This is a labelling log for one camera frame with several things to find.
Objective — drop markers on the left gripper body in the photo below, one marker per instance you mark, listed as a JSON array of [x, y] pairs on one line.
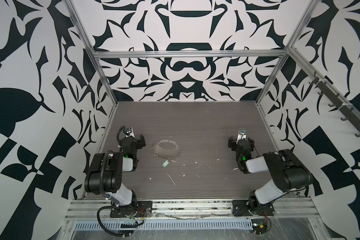
[[137, 142]]

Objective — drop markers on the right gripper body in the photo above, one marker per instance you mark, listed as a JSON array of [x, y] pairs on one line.
[[241, 142]]

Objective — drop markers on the metal key organizer plate with rings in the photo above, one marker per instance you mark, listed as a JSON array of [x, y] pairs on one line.
[[166, 149]]

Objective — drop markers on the pale green key tag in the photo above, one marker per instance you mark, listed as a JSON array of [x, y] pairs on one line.
[[165, 163]]

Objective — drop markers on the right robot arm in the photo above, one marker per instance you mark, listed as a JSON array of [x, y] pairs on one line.
[[288, 174]]

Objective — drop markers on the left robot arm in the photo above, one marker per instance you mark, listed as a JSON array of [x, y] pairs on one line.
[[104, 176]]

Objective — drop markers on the small green circuit board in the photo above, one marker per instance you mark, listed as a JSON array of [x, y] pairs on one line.
[[260, 228]]

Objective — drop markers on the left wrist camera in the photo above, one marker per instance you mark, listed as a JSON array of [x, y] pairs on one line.
[[128, 131]]

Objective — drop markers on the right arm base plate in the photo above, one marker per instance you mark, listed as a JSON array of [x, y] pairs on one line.
[[251, 208]]

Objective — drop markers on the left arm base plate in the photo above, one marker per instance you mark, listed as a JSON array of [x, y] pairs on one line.
[[136, 209]]

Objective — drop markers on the white slotted cable duct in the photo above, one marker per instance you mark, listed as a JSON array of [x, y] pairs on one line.
[[195, 224]]

